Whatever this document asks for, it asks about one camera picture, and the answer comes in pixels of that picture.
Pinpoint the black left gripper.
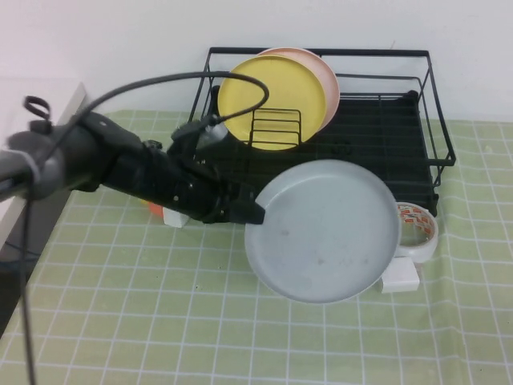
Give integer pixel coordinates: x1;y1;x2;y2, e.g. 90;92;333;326
160;150;269;228

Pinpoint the grey plate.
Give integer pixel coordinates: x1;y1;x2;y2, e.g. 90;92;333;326
243;159;403;305

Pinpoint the yellow plate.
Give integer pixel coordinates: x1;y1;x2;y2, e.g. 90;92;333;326
218;55;326;152

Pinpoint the pink plate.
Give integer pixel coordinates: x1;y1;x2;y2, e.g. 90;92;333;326
256;47;341;132

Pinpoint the white cube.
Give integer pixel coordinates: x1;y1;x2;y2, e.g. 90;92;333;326
161;208;190;229

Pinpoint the black plastic drip tray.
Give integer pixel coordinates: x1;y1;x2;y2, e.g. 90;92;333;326
200;90;438;209

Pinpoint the green checked tablecloth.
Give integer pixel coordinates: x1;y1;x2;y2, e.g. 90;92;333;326
0;108;513;385

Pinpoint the white rectangular box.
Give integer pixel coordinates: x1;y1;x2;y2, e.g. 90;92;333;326
380;256;421;294

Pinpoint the white tape roll red print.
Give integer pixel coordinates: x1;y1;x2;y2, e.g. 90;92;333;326
394;202;439;264

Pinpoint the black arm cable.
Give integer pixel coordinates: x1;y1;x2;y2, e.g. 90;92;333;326
15;71;269;385

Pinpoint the black wire dish rack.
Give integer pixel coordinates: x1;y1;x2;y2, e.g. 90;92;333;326
188;47;455;213

